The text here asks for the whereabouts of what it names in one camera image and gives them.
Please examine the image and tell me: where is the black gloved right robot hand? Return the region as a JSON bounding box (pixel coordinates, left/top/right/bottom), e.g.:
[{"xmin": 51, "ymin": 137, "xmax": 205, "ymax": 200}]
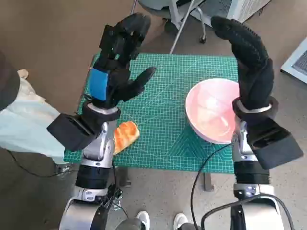
[{"xmin": 211, "ymin": 15, "xmax": 275, "ymax": 110}]

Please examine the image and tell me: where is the toy bread loaf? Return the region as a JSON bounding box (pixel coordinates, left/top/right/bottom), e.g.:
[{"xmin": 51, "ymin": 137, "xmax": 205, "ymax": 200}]
[{"xmin": 112, "ymin": 121, "xmax": 140, "ymax": 156}]

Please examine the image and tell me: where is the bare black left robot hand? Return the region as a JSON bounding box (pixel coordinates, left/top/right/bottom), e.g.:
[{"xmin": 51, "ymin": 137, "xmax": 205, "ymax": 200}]
[{"xmin": 88, "ymin": 13, "xmax": 157, "ymax": 109}]

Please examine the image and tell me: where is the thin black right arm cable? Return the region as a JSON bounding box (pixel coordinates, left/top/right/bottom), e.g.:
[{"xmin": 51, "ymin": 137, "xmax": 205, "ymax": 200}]
[{"xmin": 190, "ymin": 143, "xmax": 235, "ymax": 230}]

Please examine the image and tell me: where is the black table leg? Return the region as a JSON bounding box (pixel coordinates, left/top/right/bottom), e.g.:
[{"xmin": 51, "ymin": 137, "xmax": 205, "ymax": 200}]
[
  {"xmin": 203, "ymin": 172, "xmax": 214, "ymax": 192},
  {"xmin": 117, "ymin": 166, "xmax": 132, "ymax": 188}
]

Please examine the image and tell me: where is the white shoe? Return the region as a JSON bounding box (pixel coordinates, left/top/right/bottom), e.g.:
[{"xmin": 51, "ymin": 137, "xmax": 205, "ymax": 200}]
[
  {"xmin": 173, "ymin": 212, "xmax": 189, "ymax": 230},
  {"xmin": 136, "ymin": 210, "xmax": 151, "ymax": 230}
]

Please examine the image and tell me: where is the grey office chair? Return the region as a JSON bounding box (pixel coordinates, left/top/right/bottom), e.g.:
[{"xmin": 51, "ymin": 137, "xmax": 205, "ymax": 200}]
[{"xmin": 130, "ymin": 0, "xmax": 208, "ymax": 55}]

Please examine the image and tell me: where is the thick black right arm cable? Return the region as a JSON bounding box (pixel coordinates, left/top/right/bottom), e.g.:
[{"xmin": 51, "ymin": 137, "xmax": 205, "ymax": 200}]
[{"xmin": 201, "ymin": 193, "xmax": 295, "ymax": 230}]

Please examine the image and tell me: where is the black floor cable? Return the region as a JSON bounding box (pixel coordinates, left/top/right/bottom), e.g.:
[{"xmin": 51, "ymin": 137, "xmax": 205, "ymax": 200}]
[{"xmin": 8, "ymin": 149, "xmax": 80, "ymax": 178}]

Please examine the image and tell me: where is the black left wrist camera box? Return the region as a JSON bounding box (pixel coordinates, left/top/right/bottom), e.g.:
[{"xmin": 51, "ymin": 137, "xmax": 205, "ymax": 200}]
[{"xmin": 47, "ymin": 112, "xmax": 101, "ymax": 152}]

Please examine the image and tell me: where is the white appliance with grille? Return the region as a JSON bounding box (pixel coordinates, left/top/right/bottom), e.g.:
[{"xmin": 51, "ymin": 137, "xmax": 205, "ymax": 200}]
[{"xmin": 280, "ymin": 35, "xmax": 307, "ymax": 84}]

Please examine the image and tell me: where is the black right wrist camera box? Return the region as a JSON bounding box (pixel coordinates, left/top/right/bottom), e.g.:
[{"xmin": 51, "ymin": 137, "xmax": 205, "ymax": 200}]
[{"xmin": 247, "ymin": 119, "xmax": 304, "ymax": 170}]

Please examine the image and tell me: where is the pink bowl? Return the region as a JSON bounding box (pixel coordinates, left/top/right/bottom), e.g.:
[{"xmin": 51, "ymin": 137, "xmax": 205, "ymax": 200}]
[{"xmin": 185, "ymin": 78, "xmax": 242, "ymax": 144}]

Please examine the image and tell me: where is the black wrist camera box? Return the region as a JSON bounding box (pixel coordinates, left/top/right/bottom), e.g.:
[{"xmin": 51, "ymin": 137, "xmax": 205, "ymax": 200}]
[
  {"xmin": 247, "ymin": 119, "xmax": 304, "ymax": 170},
  {"xmin": 47, "ymin": 112, "xmax": 101, "ymax": 152}
]

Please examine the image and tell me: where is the white appliance with mesh front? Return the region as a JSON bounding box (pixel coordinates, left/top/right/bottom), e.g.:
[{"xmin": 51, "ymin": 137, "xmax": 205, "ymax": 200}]
[{"xmin": 189, "ymin": 0, "xmax": 272, "ymax": 27}]

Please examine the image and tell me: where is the green cutting mat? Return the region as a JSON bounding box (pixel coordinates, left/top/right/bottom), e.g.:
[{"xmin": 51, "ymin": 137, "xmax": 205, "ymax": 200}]
[{"xmin": 62, "ymin": 52, "xmax": 240, "ymax": 173}]

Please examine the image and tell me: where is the person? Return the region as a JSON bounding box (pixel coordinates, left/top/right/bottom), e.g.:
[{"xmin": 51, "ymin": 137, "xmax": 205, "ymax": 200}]
[
  {"xmin": 0, "ymin": 50, "xmax": 46, "ymax": 112},
  {"xmin": 0, "ymin": 95, "xmax": 70, "ymax": 166}
]

